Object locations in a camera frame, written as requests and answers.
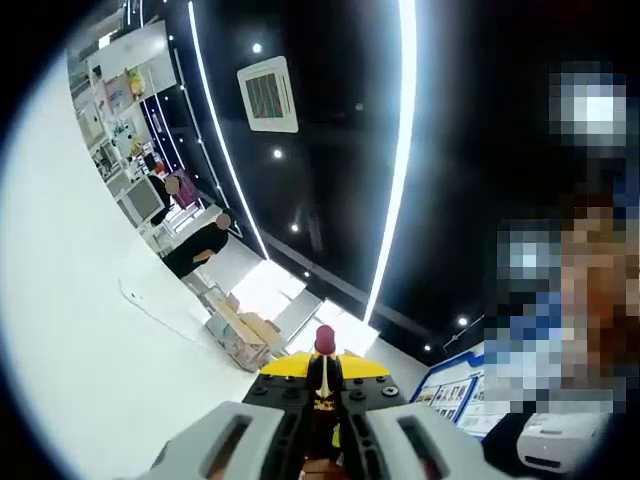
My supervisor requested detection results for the white display shelf unit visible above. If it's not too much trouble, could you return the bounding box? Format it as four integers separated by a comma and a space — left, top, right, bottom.
87, 20, 170, 132

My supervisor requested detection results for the person's left hand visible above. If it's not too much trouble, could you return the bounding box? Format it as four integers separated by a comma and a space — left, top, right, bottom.
299, 457, 344, 480

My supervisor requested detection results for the blue framed wall poster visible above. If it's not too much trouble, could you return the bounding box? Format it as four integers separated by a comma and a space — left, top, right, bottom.
410, 348, 486, 439

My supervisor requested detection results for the group of ceiling spotlights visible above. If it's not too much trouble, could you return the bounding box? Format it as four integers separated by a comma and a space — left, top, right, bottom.
249, 41, 470, 353

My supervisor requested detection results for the person's black shirt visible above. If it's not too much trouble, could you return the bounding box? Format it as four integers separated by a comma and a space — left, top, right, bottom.
480, 412, 531, 459

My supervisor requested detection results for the purple poster board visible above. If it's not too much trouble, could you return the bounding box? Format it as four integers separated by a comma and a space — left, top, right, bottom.
172, 168, 197, 210

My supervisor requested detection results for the printed white carton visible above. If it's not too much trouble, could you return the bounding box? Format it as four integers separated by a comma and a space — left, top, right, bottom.
203, 312, 271, 374

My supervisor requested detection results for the white mesh office chair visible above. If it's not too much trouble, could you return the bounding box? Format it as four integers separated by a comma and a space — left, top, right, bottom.
122, 177, 165, 224

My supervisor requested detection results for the brown cardboard box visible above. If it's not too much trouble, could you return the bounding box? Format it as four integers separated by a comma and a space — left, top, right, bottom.
224, 294, 282, 346

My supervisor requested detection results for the ceiling air conditioner vent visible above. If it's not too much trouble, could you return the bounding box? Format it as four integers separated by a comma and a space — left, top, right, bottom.
236, 55, 300, 134

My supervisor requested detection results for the long ceiling light strip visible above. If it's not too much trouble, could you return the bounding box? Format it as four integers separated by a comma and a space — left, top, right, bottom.
187, 1, 271, 261
363, 0, 419, 325

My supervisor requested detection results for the black and gold lipstick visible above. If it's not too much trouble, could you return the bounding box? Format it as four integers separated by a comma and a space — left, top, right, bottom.
303, 324, 345, 461

